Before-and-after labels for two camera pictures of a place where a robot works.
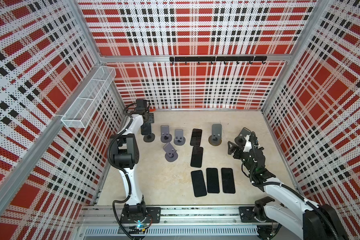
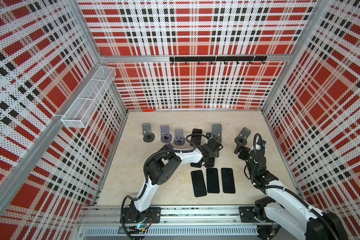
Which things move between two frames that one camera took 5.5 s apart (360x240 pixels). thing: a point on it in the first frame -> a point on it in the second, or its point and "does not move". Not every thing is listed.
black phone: (199, 186) does not move
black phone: (196, 137) does not move
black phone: (146, 129) -> (210, 162)
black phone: (212, 181) does not move
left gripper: (148, 119) -> (216, 153)
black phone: (228, 180) does not move
